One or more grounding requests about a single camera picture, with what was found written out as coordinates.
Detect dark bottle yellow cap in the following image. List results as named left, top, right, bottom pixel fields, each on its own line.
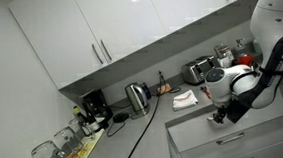
left=72, top=105, right=89, bottom=128

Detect dark glass jar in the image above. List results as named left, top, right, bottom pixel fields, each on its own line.
left=213, top=44, right=234, bottom=61

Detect green soap bottle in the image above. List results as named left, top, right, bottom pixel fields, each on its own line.
left=251, top=38, right=262, bottom=54

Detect shallow grey drawer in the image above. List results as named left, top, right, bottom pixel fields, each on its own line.
left=165, top=84, right=283, bottom=153

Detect thin black puck cable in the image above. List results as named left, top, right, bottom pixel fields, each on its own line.
left=104, top=119, right=128, bottom=138

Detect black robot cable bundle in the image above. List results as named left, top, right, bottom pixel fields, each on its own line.
left=228, top=68, right=261, bottom=94

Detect long black power cable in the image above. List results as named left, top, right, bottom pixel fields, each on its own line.
left=112, top=70, right=171, bottom=158

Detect silver four-slot toaster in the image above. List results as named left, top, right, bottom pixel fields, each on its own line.
left=180, top=55, right=222, bottom=86

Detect silver drawer bar handle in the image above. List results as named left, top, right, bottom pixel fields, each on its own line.
left=214, top=131, right=246, bottom=147

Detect clear upturned glass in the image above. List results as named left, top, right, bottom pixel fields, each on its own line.
left=30, top=138, right=67, bottom=158
left=53, top=125, right=85, bottom=156
left=67, top=115, right=97, bottom=142

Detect white utensil mug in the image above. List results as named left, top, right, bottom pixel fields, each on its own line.
left=217, top=56, right=235, bottom=70

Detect yellow printed drying mat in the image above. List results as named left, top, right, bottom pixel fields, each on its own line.
left=49, top=129, right=107, bottom=158

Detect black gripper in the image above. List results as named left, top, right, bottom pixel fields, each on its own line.
left=206, top=105, right=230, bottom=126

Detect stainless steel electric kettle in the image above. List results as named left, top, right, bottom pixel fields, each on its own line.
left=124, top=82, right=152, bottom=120

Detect black coffee maker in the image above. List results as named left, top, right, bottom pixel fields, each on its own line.
left=79, top=87, right=115, bottom=132

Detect black round puck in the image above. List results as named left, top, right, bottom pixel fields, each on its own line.
left=112, top=111, right=130, bottom=124

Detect white folded cloth red stripes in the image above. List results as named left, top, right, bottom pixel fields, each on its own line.
left=171, top=88, right=200, bottom=112

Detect deep grey drawer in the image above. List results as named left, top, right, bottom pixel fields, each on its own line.
left=178, top=113, right=283, bottom=158
left=215, top=138, right=283, bottom=158

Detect black looped cable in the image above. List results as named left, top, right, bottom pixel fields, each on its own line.
left=167, top=85, right=183, bottom=95

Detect orange sponge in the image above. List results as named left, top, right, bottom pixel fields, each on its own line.
left=157, top=83, right=173, bottom=96

